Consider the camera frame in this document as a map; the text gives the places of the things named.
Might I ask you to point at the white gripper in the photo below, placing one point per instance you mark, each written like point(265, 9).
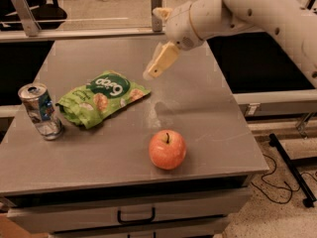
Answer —
point(180, 27)

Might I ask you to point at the green rice chip bag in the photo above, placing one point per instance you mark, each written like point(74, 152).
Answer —
point(90, 104)

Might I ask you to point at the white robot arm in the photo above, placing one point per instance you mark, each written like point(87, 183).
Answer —
point(291, 26)

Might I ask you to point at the silver blue redbull can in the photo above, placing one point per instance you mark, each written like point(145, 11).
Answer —
point(39, 106)

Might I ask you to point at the red apple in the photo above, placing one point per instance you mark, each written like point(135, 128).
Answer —
point(167, 149)

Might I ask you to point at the black office chair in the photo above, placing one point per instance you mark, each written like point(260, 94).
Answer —
point(46, 12)

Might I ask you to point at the grey lower drawer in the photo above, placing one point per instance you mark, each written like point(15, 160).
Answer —
point(183, 228)

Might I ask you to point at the grey drawer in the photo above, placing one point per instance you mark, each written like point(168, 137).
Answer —
point(103, 213)
point(183, 228)

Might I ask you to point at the black floor stand leg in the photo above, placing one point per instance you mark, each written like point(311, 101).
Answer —
point(310, 198)

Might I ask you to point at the grey upper drawer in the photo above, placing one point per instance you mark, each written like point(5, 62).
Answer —
point(103, 213)

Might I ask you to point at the middle metal railing bracket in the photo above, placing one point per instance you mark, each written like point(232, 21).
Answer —
point(156, 22)

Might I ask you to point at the metal railing bracket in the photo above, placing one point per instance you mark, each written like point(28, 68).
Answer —
point(29, 24)
point(156, 22)

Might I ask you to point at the left metal railing bracket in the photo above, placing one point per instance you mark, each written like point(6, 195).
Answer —
point(29, 24)

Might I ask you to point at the black drawer handle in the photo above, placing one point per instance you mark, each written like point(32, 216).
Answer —
point(130, 218)

